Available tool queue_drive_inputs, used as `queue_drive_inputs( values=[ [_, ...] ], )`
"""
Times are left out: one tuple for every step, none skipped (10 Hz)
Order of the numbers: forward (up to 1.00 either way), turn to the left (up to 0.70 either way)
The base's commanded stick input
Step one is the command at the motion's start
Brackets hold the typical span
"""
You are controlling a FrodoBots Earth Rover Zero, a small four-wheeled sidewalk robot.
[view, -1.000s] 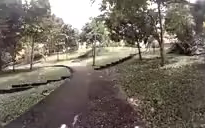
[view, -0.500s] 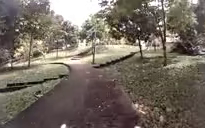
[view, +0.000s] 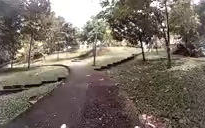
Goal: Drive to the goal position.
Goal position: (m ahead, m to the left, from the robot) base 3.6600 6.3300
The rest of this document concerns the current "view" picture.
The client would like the dark leafy tree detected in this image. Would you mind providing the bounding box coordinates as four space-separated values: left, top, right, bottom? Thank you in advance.
101 0 168 63

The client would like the tall bare-trunked tree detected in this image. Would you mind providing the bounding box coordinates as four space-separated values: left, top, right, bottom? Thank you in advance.
158 0 178 69

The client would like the concrete drain channel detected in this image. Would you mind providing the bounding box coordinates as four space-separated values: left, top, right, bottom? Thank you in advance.
0 75 68 98
93 52 143 71

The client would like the green grass lawn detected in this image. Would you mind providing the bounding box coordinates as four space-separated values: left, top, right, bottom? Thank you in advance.
0 64 71 126

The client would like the dark paved path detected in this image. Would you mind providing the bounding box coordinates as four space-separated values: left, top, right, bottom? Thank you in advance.
3 60 145 128

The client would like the wood of trees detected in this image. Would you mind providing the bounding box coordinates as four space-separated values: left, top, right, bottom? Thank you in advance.
0 0 205 69

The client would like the slim tree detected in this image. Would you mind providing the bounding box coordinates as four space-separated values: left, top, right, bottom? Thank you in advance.
9 0 53 70
81 16 111 67

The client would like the leaf-strewn grass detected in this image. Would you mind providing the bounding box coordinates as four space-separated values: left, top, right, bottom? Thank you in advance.
93 46 205 128

